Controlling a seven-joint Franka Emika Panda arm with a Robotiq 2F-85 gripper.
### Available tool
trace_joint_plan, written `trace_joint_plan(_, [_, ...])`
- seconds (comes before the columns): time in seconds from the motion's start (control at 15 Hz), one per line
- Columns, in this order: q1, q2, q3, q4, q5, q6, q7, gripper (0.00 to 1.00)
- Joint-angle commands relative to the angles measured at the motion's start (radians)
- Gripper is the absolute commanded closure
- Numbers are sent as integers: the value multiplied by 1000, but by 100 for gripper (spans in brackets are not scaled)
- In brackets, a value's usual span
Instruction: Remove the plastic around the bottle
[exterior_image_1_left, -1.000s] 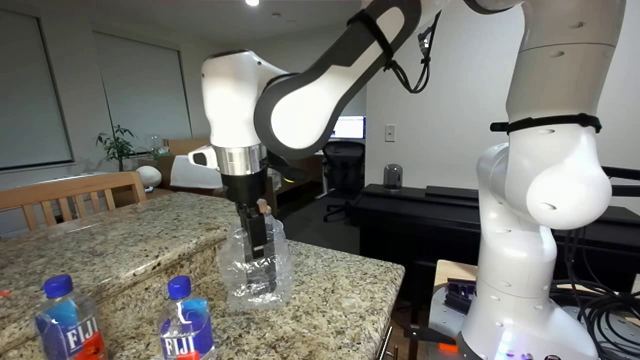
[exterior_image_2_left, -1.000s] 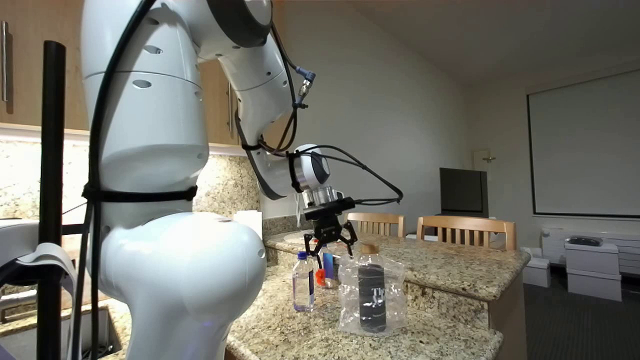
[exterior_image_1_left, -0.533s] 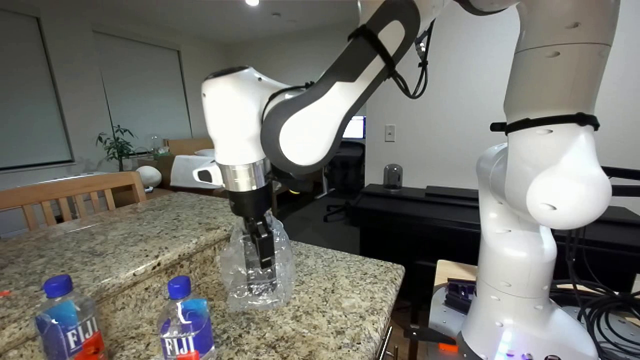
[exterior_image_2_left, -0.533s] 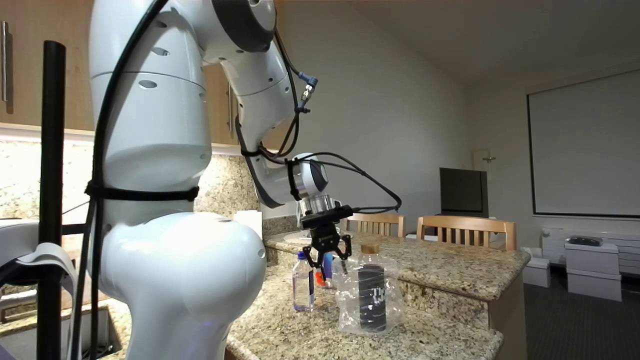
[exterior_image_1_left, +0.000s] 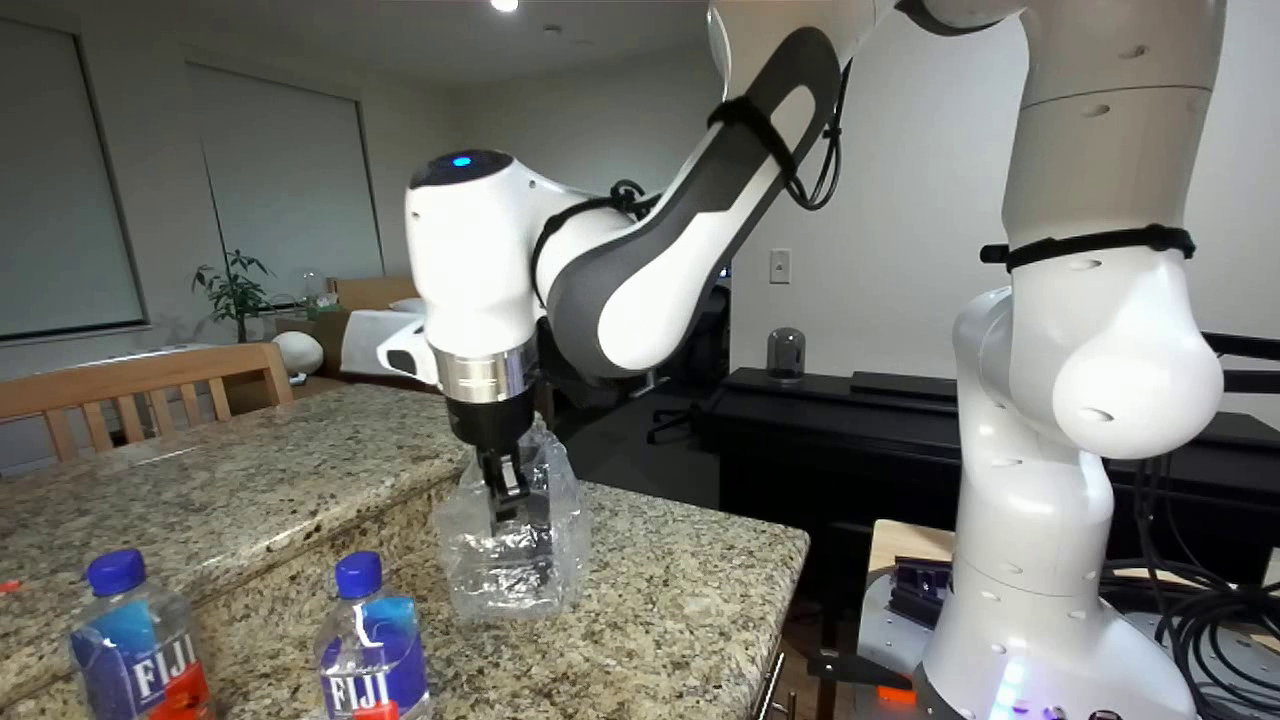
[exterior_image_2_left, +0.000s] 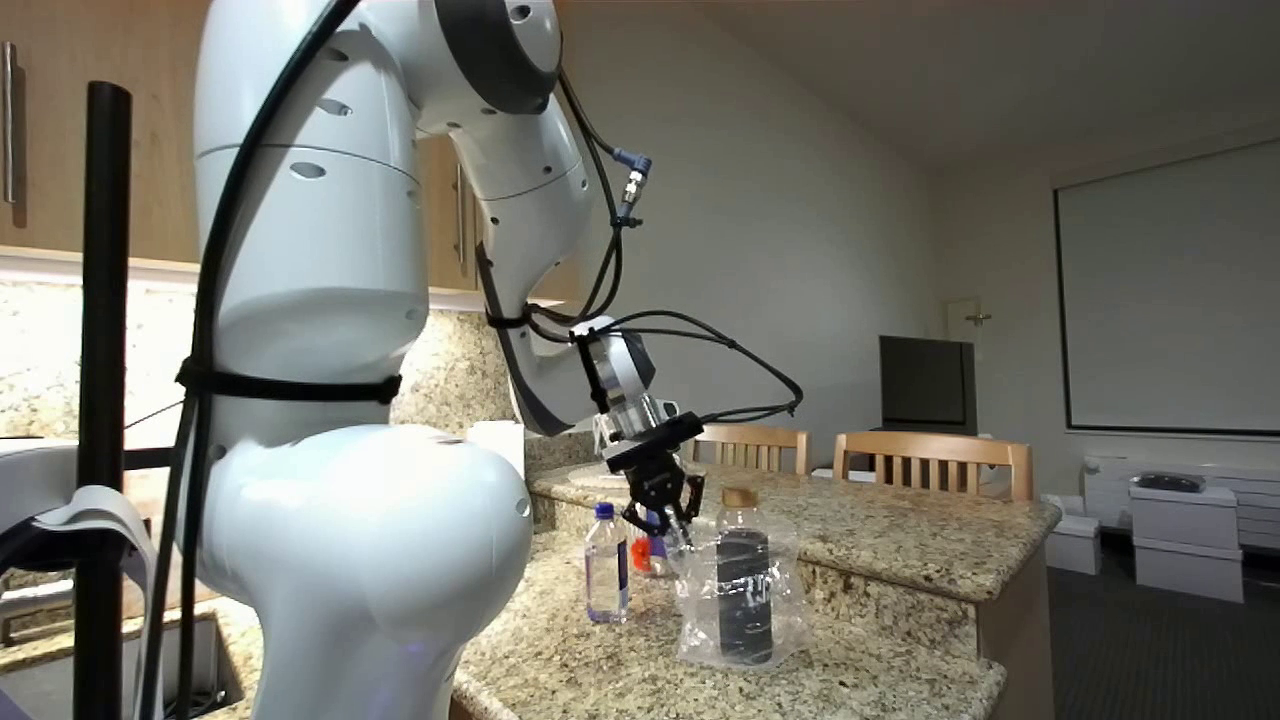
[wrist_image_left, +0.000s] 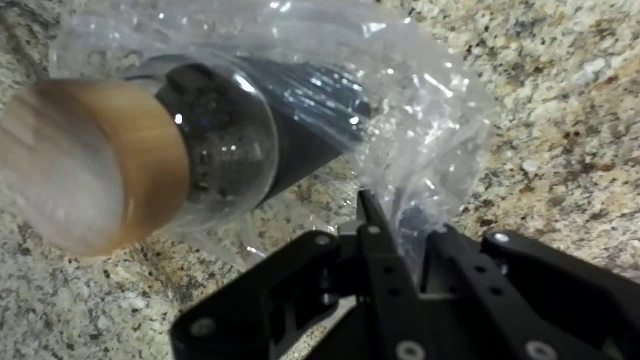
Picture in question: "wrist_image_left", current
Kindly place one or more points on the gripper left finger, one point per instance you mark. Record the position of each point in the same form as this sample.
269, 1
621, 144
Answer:
380, 260

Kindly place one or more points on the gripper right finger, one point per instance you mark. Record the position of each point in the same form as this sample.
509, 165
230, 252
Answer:
500, 285

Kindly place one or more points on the clear plastic bag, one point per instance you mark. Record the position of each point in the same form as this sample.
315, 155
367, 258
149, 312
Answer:
410, 115

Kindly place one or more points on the glass bottle with wooden cap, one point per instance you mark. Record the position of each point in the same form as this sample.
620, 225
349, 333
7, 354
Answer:
150, 150

